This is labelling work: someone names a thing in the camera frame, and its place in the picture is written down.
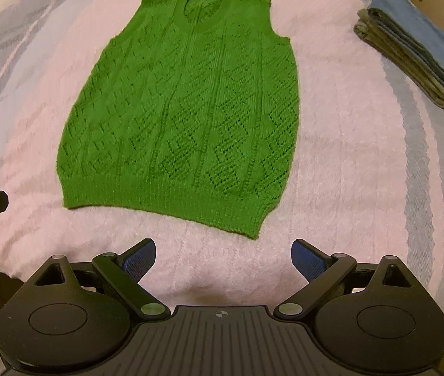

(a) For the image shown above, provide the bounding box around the folded grey-green garment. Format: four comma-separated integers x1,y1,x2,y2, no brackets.
354,8,444,109

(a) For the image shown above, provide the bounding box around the green knitted vest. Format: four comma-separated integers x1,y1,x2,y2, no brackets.
56,0,299,238

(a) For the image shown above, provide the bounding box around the grey patterned bedspread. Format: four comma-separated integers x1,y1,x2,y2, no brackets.
0,0,444,318

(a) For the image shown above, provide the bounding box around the folded blue garment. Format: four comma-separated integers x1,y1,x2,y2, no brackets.
366,0,444,80

